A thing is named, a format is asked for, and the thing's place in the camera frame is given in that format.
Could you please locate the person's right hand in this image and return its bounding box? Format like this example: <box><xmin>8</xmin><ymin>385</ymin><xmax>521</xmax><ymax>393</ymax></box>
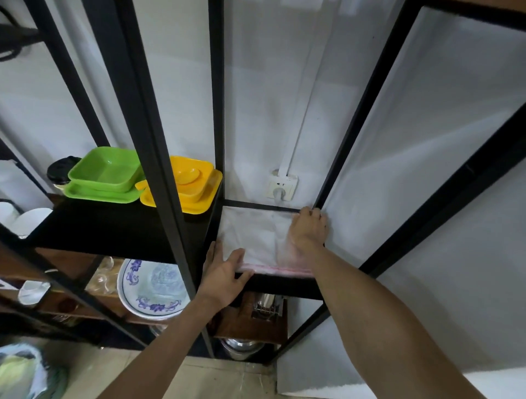
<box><xmin>287</xmin><ymin>207</ymin><xmax>329</xmax><ymax>260</ymax></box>

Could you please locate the person's left hand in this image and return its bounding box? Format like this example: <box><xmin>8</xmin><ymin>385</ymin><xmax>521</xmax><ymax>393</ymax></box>
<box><xmin>196</xmin><ymin>240</ymin><xmax>255</xmax><ymax>314</ymax></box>

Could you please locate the clear plastic zip bag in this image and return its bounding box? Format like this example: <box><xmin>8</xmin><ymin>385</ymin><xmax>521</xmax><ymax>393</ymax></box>
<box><xmin>216</xmin><ymin>206</ymin><xmax>315</xmax><ymax>279</ymax></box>

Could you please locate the person's left forearm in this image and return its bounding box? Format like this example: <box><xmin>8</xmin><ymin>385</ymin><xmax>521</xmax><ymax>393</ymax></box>
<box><xmin>98</xmin><ymin>297</ymin><xmax>218</xmax><ymax>399</ymax></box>

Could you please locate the person's right forearm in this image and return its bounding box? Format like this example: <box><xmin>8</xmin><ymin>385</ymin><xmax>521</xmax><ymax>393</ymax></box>
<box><xmin>302</xmin><ymin>244</ymin><xmax>487</xmax><ymax>399</ymax></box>

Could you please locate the shiny metal utensil holder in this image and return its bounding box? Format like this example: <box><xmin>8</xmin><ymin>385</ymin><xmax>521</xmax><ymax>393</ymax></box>
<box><xmin>251</xmin><ymin>293</ymin><xmax>285</xmax><ymax>322</ymax></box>

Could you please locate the steel pot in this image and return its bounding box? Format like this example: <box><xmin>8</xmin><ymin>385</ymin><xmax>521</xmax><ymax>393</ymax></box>
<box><xmin>219</xmin><ymin>337</ymin><xmax>267</xmax><ymax>362</ymax></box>

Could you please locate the yellow square plastic plate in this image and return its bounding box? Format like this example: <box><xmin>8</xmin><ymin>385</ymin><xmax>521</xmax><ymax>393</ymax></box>
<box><xmin>135</xmin><ymin>169</ymin><xmax>223</xmax><ymax>215</ymax></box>

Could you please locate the blue patterned white plate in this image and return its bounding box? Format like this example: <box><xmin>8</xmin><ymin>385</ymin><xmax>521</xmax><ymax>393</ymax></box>
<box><xmin>117</xmin><ymin>259</ymin><xmax>191</xmax><ymax>321</ymax></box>

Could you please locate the yellow square plastic bowl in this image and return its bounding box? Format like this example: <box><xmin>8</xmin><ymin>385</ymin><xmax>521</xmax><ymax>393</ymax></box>
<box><xmin>169</xmin><ymin>155</ymin><xmax>215</xmax><ymax>204</ymax></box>

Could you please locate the clear glass jar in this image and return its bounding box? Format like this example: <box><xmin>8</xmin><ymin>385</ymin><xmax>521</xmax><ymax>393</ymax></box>
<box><xmin>85</xmin><ymin>256</ymin><xmax>125</xmax><ymax>296</ymax></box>

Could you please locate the green square plastic plate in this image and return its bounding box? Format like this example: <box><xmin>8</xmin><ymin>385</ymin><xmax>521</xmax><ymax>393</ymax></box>
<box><xmin>63</xmin><ymin>181</ymin><xmax>144</xmax><ymax>205</ymax></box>

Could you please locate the green square plastic bowl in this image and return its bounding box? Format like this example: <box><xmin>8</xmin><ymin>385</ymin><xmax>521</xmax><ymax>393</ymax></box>
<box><xmin>68</xmin><ymin>147</ymin><xmax>144</xmax><ymax>194</ymax></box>

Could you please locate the black metal shelf rack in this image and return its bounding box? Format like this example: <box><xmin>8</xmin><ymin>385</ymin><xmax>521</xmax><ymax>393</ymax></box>
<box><xmin>0</xmin><ymin>0</ymin><xmax>526</xmax><ymax>366</ymax></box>

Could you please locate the white ceramic cup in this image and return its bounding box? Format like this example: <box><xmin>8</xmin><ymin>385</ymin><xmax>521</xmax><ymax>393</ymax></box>
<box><xmin>18</xmin><ymin>280</ymin><xmax>51</xmax><ymax>306</ymax></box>

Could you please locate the cup with black lid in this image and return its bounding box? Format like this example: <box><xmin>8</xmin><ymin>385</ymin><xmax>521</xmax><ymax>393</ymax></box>
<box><xmin>46</xmin><ymin>156</ymin><xmax>82</xmax><ymax>190</ymax></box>

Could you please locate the white ceramic bowl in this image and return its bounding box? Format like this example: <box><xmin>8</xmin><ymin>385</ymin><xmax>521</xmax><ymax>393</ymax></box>
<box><xmin>12</xmin><ymin>207</ymin><xmax>54</xmax><ymax>240</ymax></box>
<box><xmin>0</xmin><ymin>201</ymin><xmax>20</xmax><ymax>230</ymax></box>

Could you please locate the crumpled plastic bag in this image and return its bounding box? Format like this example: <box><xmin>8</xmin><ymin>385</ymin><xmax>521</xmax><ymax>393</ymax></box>
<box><xmin>0</xmin><ymin>342</ymin><xmax>70</xmax><ymax>399</ymax></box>

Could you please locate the white wall socket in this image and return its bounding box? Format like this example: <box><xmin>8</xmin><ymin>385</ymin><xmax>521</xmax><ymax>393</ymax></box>
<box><xmin>265</xmin><ymin>172</ymin><xmax>298</xmax><ymax>202</ymax></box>

